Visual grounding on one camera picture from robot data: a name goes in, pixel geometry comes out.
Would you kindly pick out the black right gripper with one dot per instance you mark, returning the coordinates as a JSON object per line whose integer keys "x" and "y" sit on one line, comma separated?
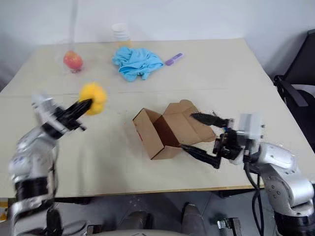
{"x": 230, "y": 145}

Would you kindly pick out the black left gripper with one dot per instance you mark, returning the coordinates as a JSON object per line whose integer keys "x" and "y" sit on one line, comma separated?
{"x": 67, "y": 119}

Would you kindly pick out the yellow plush item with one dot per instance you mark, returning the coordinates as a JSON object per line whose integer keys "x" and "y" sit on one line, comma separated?
{"x": 94, "y": 96}

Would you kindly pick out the brown cardboard box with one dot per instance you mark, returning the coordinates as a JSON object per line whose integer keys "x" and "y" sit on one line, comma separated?
{"x": 150, "y": 137}

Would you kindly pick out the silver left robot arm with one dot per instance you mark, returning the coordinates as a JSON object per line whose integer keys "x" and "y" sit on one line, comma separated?
{"x": 29, "y": 157}

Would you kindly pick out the red tape strip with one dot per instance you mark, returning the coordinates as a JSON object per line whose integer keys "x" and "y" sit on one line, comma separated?
{"x": 140, "y": 137}

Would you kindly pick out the red apple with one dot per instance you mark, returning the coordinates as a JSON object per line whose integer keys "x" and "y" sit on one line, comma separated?
{"x": 72, "y": 60}

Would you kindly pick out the light blue crumpled cloth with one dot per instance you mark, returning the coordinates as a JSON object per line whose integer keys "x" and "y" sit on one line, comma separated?
{"x": 135, "y": 62}

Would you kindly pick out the dark rounded shape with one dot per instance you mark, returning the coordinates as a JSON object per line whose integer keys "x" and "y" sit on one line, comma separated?
{"x": 137, "y": 220}
{"x": 194, "y": 218}

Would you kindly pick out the purple and white marker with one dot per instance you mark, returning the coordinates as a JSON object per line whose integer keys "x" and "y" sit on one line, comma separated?
{"x": 174, "y": 59}

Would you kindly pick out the black chair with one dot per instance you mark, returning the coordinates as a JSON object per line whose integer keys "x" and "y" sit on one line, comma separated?
{"x": 300, "y": 81}

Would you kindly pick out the yellow and white can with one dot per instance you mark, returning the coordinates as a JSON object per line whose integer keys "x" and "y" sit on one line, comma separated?
{"x": 3, "y": 210}

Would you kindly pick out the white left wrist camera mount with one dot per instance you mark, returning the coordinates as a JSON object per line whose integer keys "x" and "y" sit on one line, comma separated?
{"x": 44, "y": 108}

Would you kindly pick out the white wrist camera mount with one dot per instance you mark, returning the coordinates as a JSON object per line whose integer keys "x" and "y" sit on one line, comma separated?
{"x": 44, "y": 108}
{"x": 248, "y": 125}

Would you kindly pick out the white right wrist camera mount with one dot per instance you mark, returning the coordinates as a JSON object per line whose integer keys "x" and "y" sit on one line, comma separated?
{"x": 248, "y": 125}

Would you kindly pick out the black table frame bar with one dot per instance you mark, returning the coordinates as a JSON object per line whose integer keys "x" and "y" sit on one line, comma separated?
{"x": 231, "y": 193}

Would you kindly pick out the metal bracket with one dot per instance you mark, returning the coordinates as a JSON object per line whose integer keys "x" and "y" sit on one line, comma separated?
{"x": 229, "y": 226}
{"x": 93, "y": 229}

